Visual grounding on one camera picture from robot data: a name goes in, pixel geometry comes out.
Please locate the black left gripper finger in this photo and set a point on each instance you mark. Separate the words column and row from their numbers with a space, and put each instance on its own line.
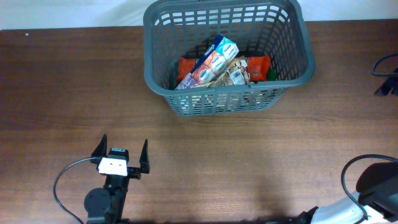
column 100, row 150
column 144, row 159

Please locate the brown white snack wrapper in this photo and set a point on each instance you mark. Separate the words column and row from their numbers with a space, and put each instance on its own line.
column 236, row 73

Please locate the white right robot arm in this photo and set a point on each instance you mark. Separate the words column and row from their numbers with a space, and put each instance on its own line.
column 373, row 201

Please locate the red spaghetti packet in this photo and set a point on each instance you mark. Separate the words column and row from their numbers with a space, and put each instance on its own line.
column 258, row 67

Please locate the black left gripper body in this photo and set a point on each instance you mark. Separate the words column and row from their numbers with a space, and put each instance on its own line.
column 134, row 170

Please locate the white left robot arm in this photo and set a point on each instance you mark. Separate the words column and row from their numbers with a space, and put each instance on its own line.
column 106, row 204

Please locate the green lidded jar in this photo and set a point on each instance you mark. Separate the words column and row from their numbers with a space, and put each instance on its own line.
column 271, row 75

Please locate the grey plastic basket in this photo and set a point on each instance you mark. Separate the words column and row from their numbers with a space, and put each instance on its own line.
column 185, row 29

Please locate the colourful tissue multipack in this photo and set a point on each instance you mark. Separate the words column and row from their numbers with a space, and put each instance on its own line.
column 213, row 62

